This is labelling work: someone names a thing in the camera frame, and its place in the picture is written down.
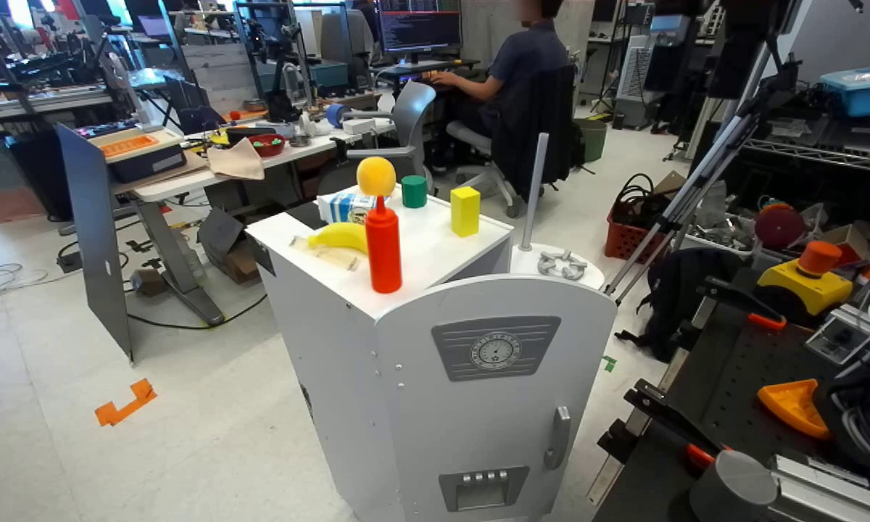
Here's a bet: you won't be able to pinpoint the aluminium extrusion bar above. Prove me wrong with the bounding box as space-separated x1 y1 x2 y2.
772 452 870 522

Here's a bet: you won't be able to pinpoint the orange triangular plastic piece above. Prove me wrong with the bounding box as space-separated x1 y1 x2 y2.
754 378 833 443

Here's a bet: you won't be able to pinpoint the black clamp with orange handle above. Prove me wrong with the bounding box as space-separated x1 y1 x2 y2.
699 272 792 337
620 378 718 475

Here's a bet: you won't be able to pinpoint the red bowl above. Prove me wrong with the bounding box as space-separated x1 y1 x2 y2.
222 125 290 160

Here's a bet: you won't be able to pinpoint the blue plastic box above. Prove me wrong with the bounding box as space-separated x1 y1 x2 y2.
815 60 870 121

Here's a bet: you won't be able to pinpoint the white work desk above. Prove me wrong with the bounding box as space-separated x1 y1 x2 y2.
114 114 399 328

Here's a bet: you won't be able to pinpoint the white toy cabinet door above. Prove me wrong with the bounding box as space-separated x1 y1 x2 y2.
375 272 618 522

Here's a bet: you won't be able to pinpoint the cardboard box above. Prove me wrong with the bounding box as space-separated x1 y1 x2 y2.
198 205 263 286

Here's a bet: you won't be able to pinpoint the black backpack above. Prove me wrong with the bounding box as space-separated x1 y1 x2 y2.
615 246 747 365

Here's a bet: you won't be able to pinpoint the grey cylinder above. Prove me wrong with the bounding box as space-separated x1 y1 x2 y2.
683 447 779 522

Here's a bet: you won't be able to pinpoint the red basket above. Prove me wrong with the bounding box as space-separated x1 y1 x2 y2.
602 172 688 264

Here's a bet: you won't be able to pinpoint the yellow toy banana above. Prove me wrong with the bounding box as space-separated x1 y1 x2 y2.
305 220 370 257

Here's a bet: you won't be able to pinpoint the grey camera tripod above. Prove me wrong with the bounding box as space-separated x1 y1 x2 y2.
598 53 805 308

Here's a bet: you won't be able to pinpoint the yellow toy cup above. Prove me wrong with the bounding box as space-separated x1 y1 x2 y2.
447 182 483 240

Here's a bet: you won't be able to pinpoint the black cable bundle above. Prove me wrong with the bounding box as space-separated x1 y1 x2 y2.
815 362 870 479

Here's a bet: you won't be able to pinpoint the grey toy faucet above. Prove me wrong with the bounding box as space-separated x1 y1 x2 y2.
518 131 553 254

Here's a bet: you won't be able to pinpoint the seated person in dark shirt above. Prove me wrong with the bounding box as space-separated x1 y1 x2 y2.
420 0 580 169

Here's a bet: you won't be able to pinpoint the grey office chair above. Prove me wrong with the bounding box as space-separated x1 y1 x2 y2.
346 79 440 189

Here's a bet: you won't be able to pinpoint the green toy cup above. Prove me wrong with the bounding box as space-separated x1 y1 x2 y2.
396 172 433 211

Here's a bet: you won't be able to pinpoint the grey toy stove burner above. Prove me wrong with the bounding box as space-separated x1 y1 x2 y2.
533 246 591 285

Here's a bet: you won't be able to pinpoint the blue and white carton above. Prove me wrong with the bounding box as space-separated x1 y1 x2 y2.
314 185 376 230

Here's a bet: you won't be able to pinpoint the red ketchup bottle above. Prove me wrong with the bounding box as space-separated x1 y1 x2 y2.
362 195 405 296

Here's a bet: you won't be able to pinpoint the dark grey standing board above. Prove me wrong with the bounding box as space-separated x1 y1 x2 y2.
54 121 135 365

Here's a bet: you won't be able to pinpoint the yellow emergency stop button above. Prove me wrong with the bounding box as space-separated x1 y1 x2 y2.
754 237 856 320

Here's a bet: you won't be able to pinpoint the yellow ball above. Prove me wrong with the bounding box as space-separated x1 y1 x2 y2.
353 154 399 202

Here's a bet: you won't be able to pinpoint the white toy kitchen cabinet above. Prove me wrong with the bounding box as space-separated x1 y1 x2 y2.
244 185 612 522

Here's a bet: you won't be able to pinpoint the clear plastic box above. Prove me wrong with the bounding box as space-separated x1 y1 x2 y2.
804 301 870 367

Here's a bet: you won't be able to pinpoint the black box with orange top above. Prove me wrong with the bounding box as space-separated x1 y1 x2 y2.
86 125 188 185

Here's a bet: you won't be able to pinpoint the orange floor tape mark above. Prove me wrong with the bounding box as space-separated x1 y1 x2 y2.
93 378 160 430

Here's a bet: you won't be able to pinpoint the computer monitor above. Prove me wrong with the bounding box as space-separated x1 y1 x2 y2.
375 6 464 57

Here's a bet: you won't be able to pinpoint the tan cloth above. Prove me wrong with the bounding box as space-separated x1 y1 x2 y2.
202 137 267 185

